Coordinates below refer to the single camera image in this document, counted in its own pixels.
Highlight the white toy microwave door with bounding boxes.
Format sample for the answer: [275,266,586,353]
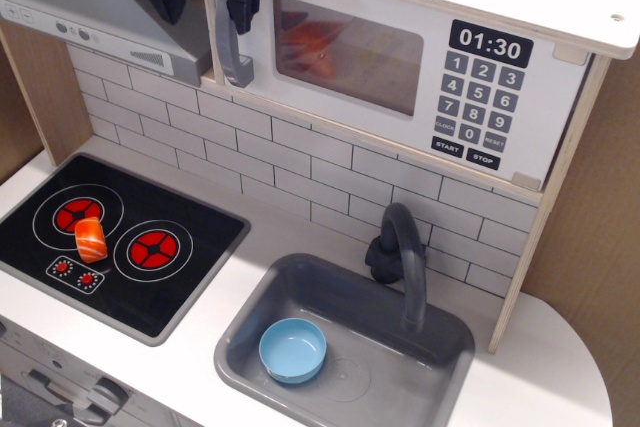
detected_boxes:
[215,0,591,191]

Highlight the wooden microwave cabinet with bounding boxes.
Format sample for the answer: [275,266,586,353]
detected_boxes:
[195,0,640,356]

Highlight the grey range hood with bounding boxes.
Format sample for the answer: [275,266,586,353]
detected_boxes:
[1,0,212,86]

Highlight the orange toy carrot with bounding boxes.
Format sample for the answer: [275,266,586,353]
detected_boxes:
[277,21,346,79]

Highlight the black toy stovetop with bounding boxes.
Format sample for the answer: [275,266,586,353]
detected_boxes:
[1,154,250,346]

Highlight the orange salmon sushi toy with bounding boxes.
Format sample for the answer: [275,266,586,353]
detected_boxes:
[74,217,108,263]

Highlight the dark grey faucet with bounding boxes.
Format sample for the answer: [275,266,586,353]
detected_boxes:
[365,203,427,332]

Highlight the light blue bowl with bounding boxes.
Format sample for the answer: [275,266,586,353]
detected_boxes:
[258,318,327,384]

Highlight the grey oven front panel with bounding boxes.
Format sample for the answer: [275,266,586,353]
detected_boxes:
[1,318,197,426]

